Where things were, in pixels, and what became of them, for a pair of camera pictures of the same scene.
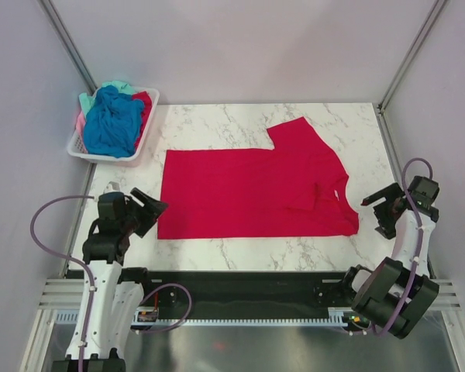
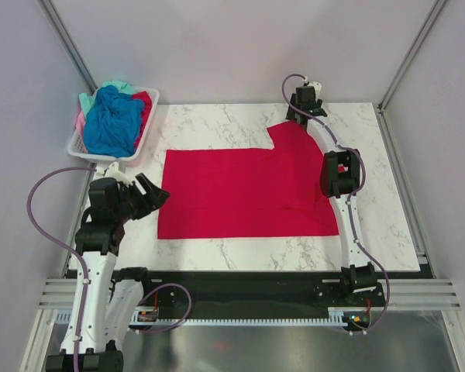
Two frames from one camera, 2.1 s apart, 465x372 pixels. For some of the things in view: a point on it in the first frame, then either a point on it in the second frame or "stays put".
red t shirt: [294, 189] stays put
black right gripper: [387, 227] → [291, 113]
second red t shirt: [145, 97] stays put
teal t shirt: [87, 101] stays put
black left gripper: [154, 207] → [153, 199]
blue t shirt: [112, 125] stays put
